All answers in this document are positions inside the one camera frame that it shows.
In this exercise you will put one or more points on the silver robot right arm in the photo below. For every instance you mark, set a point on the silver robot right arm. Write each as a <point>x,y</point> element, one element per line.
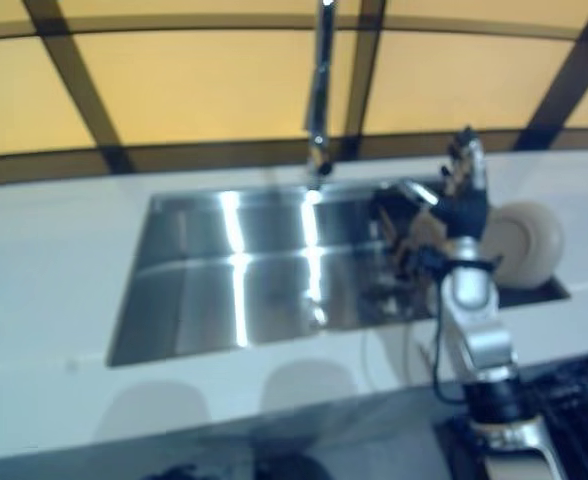
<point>479,310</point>

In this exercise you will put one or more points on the yellow panel window dark frame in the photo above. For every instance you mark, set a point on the yellow panel window dark frame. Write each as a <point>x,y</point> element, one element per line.
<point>199,85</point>

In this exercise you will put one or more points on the stainless steel kitchen sink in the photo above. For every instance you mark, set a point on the stainless steel kitchen sink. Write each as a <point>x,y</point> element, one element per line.
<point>224,270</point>

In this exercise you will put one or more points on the chrome kitchen faucet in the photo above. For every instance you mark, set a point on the chrome kitchen faucet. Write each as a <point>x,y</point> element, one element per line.
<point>321,100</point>

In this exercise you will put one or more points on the black silver robot right hand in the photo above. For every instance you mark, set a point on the black silver robot right hand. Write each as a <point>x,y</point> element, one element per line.
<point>466,210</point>

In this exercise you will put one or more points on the black dish drying rack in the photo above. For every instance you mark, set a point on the black dish drying rack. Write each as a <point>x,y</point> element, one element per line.
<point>389,280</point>

